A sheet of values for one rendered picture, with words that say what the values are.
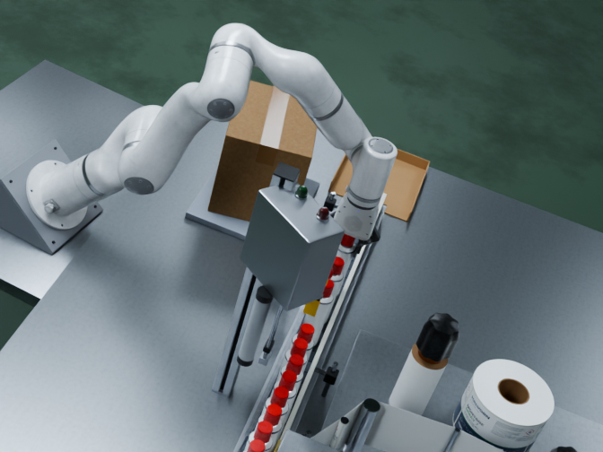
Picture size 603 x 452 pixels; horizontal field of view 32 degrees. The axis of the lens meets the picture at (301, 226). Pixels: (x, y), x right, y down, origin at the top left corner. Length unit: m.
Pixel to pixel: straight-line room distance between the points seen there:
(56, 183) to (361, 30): 3.40
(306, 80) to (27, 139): 1.17
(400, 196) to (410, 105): 2.12
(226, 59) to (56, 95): 1.19
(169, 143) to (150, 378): 0.56
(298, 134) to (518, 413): 0.97
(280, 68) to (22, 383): 0.92
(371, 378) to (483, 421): 0.31
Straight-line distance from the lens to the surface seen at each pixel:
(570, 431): 2.74
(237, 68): 2.24
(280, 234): 2.05
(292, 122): 2.93
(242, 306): 2.32
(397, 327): 2.84
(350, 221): 2.57
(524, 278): 3.19
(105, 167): 2.63
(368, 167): 2.46
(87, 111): 3.30
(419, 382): 2.46
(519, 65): 6.12
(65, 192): 2.73
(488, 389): 2.51
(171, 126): 2.40
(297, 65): 2.22
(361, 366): 2.63
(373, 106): 5.27
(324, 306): 2.52
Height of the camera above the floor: 2.73
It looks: 39 degrees down
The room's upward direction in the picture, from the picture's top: 18 degrees clockwise
